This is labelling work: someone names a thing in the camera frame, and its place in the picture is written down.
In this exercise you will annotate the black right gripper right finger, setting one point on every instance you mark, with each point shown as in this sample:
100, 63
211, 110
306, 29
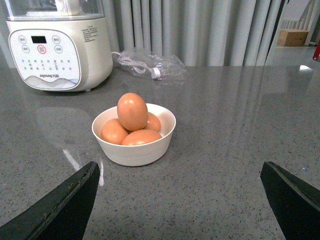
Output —
294, 202

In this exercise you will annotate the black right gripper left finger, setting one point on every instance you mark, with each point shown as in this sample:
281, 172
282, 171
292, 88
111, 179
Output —
62, 214

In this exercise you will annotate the brown top egg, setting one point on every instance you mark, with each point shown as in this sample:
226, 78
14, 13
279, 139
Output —
132, 111

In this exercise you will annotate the brown egg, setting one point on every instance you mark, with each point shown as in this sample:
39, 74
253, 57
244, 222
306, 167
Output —
153, 123
140, 137
113, 132
132, 111

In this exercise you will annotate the brown egg in bowl left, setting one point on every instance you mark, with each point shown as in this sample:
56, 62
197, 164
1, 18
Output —
113, 132

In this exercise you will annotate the brown egg in bowl front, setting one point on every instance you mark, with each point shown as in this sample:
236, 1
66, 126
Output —
140, 137

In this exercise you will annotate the brown egg in bowl back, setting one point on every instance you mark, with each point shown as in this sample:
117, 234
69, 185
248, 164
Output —
153, 123

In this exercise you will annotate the cardboard box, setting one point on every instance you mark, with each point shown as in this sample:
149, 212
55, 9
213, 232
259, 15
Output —
292, 37

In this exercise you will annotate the white round bowl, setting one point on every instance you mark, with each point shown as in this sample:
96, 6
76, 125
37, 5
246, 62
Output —
136, 155

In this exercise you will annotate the white Joyoung soy milk maker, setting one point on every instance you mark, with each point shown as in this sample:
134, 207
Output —
59, 45

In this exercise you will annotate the clear plastic bag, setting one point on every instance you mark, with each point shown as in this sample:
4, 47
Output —
143, 64

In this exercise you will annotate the grey curtain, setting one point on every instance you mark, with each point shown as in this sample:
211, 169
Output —
199, 32

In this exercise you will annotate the red metal frame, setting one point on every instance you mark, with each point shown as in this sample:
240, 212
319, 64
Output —
316, 54

